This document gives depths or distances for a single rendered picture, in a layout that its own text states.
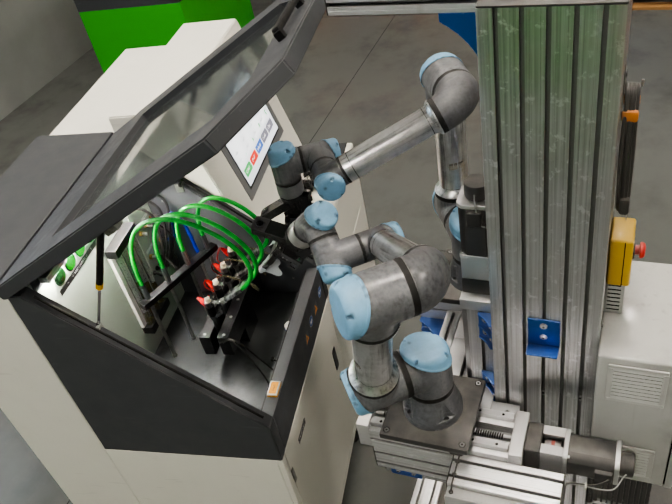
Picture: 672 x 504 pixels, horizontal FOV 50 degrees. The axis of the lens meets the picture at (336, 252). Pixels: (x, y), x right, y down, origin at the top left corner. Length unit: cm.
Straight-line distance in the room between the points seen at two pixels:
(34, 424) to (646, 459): 175
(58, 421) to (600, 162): 170
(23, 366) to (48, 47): 532
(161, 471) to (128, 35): 412
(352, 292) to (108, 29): 487
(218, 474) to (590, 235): 134
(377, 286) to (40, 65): 610
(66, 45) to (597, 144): 641
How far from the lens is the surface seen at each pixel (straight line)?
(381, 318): 130
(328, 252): 169
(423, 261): 133
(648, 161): 453
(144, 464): 241
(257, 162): 267
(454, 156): 204
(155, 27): 579
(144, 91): 249
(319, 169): 185
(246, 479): 230
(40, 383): 223
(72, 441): 244
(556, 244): 158
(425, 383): 171
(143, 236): 246
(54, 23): 735
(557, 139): 143
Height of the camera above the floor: 253
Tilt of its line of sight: 39 degrees down
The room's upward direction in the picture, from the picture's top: 13 degrees counter-clockwise
